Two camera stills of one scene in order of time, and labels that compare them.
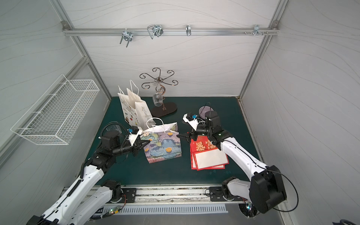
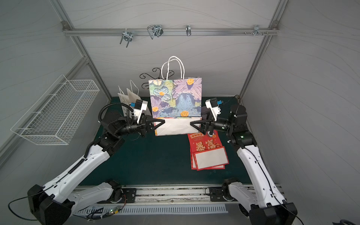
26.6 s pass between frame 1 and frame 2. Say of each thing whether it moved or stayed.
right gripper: moved
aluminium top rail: stayed
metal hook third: stayed
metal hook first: stayed
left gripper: moved
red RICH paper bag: stayed
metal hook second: stayed
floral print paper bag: moved
